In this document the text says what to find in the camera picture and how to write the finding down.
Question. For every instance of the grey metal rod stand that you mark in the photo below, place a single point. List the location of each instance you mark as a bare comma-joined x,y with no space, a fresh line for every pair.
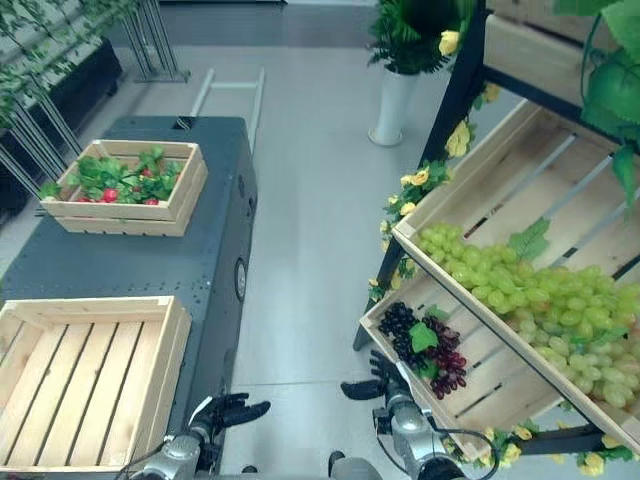
40,140
152,45

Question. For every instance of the white ladder frame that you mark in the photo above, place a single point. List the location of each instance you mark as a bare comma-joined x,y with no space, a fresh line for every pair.
227,95

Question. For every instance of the grey robot torso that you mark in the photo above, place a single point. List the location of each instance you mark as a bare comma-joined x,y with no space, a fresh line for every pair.
357,467

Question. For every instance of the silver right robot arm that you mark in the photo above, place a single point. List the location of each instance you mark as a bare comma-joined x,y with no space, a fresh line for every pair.
415,430

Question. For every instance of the black metal shelf frame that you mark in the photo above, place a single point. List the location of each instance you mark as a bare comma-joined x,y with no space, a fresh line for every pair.
450,100

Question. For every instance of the black grape bunch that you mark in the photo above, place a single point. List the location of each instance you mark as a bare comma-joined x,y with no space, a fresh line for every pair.
397,330

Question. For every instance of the low tilted wooden crate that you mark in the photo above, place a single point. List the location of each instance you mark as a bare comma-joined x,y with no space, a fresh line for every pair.
495,380

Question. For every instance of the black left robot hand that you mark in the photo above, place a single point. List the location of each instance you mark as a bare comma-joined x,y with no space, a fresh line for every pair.
227,410

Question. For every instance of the empty wooden slat crate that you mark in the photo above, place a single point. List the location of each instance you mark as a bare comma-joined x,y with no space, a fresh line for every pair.
85,385

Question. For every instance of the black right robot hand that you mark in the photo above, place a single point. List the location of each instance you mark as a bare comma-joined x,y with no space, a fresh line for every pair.
382,386

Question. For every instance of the dark grey cart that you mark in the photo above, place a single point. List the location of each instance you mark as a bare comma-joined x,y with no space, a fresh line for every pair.
125,265

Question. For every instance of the large green grape bunch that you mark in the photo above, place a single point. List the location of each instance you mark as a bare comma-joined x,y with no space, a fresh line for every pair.
580,320

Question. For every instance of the red grape bunch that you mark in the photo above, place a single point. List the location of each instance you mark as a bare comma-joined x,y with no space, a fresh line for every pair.
450,365

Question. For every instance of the tall white vase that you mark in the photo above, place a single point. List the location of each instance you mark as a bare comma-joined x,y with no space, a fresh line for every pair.
395,107

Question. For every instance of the strawberry plant with leaves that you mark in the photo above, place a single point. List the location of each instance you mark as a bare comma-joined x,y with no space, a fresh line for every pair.
120,177

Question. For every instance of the large tilted wooden crate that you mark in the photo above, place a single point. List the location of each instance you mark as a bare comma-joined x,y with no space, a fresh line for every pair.
540,170

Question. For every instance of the yellow rose garland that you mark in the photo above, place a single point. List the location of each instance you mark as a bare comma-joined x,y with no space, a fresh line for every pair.
510,450
425,180

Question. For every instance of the wooden crate with solid sides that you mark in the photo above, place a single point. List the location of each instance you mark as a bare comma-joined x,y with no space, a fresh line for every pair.
530,55

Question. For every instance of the hanging green foliage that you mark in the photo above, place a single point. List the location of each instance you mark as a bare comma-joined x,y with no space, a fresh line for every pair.
45,45

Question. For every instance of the black planter box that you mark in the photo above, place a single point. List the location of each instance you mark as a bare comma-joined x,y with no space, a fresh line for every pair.
80,85

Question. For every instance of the small wooden crate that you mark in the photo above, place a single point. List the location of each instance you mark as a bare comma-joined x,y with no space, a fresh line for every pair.
125,220

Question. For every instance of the green vine leaves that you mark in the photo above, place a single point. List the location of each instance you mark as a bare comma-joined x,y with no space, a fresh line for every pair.
612,90

